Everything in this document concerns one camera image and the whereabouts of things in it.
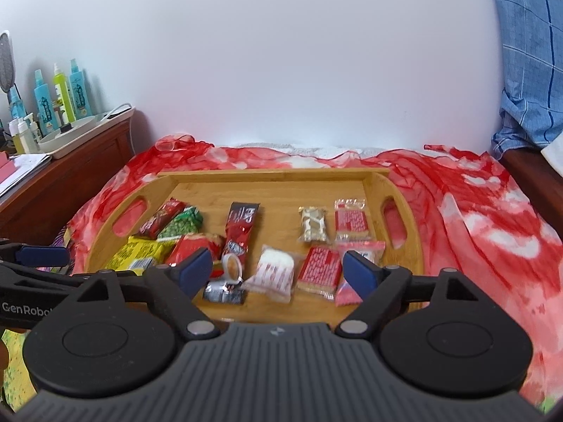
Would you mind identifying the pink small snack pack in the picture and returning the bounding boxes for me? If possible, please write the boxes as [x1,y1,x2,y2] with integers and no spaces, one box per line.
[334,240,386,307]

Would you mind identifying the red puffed snack bag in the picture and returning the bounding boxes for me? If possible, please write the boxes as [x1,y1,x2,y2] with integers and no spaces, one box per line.
[165,232,225,266]

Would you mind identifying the yellow snack bag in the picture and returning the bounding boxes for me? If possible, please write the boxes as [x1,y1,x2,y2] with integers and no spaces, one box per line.
[105,236,177,273]

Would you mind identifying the green wasabi pea bag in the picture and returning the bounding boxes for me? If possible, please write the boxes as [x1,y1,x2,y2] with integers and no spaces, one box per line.
[157,206,203,241]

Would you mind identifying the red square cracker pack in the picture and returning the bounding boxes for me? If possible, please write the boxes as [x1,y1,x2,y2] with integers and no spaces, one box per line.
[334,198,370,241]

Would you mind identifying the brown chocolate wafer bar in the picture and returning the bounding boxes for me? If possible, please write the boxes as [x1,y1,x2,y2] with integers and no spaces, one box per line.
[137,198,186,240]

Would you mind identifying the gold foil snack pack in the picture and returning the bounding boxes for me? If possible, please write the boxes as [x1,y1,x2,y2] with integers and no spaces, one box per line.
[299,207,329,243]

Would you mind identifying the white red-print snack pack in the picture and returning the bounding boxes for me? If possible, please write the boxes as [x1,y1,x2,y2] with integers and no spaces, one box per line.
[242,246,297,303]

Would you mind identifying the wooden headboard cabinet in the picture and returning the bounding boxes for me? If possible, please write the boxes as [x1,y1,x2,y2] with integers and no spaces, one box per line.
[1,117,133,245]

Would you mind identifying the papers on cabinet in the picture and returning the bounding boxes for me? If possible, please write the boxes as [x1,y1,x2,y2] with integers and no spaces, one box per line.
[0,153,51,196]

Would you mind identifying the bamboo serving tray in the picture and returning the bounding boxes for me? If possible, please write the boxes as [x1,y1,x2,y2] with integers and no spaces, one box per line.
[83,167,427,328]

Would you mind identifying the white plastic tray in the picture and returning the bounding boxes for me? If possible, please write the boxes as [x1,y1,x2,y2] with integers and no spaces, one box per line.
[38,103,134,160]

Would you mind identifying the red floral bed cloth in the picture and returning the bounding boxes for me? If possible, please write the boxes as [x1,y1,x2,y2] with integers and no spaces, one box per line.
[59,135,562,411]

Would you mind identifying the small white bottle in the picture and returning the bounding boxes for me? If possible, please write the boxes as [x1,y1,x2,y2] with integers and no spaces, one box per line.
[17,118,39,154]

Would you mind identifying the teal spray bottle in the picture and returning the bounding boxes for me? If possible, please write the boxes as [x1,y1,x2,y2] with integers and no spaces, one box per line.
[34,70,59,136]
[69,58,94,119]

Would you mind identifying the green spray bottle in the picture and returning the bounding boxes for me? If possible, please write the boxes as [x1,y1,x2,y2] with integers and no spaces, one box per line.
[53,64,76,125]

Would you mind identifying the blue checked cloth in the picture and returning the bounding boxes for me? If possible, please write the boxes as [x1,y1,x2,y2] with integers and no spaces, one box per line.
[492,0,562,159]

